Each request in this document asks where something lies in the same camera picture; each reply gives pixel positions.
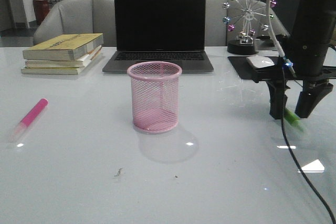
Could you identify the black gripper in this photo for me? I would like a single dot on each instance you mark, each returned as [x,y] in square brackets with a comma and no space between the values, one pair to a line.
[300,61]

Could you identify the green highlighter pen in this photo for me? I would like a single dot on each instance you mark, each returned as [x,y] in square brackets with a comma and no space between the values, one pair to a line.
[294,122]

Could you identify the pink highlighter pen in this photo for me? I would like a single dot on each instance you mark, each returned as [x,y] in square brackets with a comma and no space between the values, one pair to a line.
[27,120]

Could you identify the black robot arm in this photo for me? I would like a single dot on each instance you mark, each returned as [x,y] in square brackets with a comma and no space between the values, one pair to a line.
[314,23]

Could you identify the pink mesh pen holder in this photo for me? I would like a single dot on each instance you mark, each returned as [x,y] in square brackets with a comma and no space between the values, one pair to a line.
[155,99]

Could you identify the white computer mouse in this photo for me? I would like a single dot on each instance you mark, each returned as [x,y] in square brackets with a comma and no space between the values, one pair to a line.
[257,61]

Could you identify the black mouse pad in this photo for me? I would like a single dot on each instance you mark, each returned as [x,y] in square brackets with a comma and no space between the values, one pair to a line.
[246,72]

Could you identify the ferris wheel desk ornament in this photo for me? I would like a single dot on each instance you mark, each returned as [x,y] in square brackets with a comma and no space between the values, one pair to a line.
[247,25]

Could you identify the right grey armchair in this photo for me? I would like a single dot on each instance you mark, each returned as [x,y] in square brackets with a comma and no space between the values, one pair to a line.
[216,33]

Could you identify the grey armchair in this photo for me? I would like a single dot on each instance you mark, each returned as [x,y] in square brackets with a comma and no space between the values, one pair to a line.
[216,33]
[79,17]

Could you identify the grey open laptop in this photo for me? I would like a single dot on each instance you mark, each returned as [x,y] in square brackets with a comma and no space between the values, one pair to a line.
[160,30]

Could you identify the middle cream book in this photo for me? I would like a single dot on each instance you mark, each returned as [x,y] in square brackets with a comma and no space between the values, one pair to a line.
[79,63]

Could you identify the cream book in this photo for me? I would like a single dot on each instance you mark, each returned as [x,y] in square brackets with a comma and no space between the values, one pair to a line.
[61,71]
[79,63]

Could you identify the left grey armchair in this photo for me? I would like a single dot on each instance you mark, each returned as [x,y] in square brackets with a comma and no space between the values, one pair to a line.
[79,17]

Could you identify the top yellow book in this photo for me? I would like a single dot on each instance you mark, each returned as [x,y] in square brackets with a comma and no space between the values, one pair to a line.
[66,47]

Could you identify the red trash bin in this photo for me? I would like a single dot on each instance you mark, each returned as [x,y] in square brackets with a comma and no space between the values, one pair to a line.
[41,10]

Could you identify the bottom cream book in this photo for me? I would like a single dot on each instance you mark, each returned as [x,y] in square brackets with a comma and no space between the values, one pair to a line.
[61,71]

